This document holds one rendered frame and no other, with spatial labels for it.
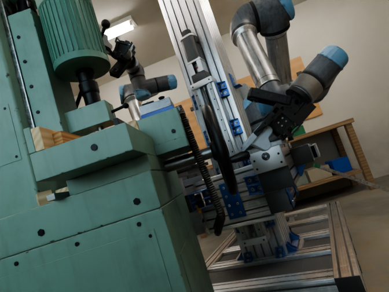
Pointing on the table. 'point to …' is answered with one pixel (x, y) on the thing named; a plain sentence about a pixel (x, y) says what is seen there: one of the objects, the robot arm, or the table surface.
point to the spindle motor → (73, 37)
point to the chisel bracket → (90, 118)
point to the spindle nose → (88, 85)
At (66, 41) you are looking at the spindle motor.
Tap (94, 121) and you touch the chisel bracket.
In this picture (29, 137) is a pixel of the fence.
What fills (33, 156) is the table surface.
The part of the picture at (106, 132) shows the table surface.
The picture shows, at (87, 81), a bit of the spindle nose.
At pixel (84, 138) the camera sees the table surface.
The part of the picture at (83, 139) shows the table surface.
